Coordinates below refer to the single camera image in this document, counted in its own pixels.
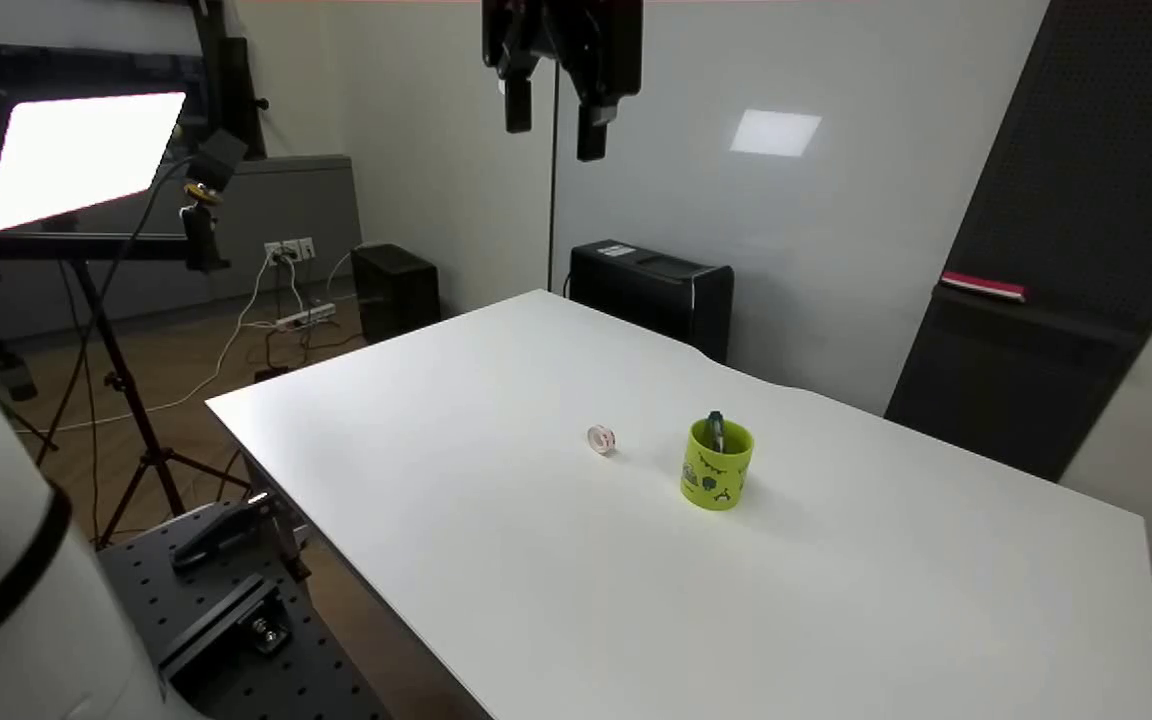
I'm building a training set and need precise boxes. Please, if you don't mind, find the black camera on stand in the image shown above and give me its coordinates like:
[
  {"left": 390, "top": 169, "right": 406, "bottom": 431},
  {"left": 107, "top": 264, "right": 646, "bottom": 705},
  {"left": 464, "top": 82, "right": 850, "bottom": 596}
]
[{"left": 174, "top": 122, "right": 256, "bottom": 275}]

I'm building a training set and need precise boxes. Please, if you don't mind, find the dark marker pen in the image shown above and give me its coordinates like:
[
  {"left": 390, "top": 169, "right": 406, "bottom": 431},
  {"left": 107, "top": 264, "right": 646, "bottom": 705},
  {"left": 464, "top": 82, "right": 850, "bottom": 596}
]
[{"left": 698, "top": 408, "right": 737, "bottom": 455}]

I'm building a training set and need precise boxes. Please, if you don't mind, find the thin black hanging cable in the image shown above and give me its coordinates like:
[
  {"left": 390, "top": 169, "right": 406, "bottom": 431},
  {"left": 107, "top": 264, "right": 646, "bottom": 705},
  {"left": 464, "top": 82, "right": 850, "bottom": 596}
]
[{"left": 544, "top": 54, "right": 567, "bottom": 295}]

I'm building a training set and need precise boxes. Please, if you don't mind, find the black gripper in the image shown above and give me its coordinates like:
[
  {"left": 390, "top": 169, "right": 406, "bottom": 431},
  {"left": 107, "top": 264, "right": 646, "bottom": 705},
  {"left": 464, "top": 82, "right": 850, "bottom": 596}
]
[{"left": 479, "top": 0, "right": 646, "bottom": 169}]

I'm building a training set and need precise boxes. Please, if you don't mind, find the bright studio light panel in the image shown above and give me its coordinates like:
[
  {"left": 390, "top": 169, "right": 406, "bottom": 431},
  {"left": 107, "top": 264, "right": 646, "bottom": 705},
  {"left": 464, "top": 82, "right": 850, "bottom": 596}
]
[{"left": 0, "top": 82, "right": 194, "bottom": 244}]

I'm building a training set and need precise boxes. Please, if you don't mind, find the black clamp tool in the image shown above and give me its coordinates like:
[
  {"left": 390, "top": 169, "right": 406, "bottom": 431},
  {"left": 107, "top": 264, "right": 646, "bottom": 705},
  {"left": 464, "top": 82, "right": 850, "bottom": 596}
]
[{"left": 167, "top": 490, "right": 277, "bottom": 579}]

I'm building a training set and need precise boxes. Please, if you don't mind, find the small black speaker box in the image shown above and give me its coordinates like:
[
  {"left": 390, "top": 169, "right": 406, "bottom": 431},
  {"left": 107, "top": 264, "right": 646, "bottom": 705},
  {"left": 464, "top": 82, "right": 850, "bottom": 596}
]
[{"left": 349, "top": 240, "right": 446, "bottom": 345}]

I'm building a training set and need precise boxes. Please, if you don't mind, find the wide black computer case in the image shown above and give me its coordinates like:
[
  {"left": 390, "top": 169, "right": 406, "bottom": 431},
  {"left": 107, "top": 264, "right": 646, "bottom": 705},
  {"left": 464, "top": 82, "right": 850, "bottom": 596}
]
[{"left": 562, "top": 237, "right": 740, "bottom": 368}]

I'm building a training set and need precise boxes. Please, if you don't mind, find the black light tripod stand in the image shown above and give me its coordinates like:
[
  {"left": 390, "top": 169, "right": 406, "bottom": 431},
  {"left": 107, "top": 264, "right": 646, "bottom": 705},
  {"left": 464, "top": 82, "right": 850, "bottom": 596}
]
[{"left": 24, "top": 256, "right": 264, "bottom": 550}]

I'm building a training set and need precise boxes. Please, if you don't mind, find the white floor power strip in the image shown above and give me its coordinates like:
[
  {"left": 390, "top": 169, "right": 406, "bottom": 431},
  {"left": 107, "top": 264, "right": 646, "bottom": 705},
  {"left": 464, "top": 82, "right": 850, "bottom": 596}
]
[{"left": 267, "top": 301, "right": 340, "bottom": 334}]

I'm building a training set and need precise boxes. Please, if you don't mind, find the green plastic cup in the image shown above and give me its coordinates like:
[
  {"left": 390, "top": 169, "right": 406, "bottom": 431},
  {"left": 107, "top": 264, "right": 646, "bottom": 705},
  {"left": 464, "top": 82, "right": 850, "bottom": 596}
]
[{"left": 675, "top": 415, "right": 758, "bottom": 517}]

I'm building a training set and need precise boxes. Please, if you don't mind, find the white wall socket strip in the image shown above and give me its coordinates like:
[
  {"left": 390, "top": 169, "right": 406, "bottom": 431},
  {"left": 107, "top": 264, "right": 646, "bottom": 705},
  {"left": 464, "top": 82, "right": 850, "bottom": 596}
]
[{"left": 261, "top": 232, "right": 320, "bottom": 264}]

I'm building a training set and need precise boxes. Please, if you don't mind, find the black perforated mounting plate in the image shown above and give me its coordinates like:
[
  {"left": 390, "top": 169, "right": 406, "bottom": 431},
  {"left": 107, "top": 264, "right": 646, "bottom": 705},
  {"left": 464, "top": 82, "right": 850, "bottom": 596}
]
[{"left": 96, "top": 500, "right": 390, "bottom": 720}]

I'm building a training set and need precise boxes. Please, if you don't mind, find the dark wall panel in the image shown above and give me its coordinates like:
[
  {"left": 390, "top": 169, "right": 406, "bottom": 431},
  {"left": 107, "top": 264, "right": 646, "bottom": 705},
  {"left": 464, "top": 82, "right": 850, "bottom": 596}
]
[{"left": 885, "top": 0, "right": 1152, "bottom": 482}]

